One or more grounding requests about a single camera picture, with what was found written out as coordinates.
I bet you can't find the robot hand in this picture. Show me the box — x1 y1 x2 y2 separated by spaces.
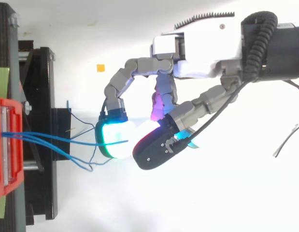
95 11 244 171

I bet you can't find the black stand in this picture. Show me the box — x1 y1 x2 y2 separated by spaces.
0 0 72 232

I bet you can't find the red bin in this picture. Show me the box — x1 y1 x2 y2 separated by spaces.
0 96 25 206

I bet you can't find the black coiled cable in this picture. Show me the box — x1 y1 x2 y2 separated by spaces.
243 11 278 81

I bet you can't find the thin black cable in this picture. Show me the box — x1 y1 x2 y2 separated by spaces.
272 123 299 158
173 79 249 154

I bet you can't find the blue cable bundle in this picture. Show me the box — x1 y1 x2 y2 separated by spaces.
0 101 129 172

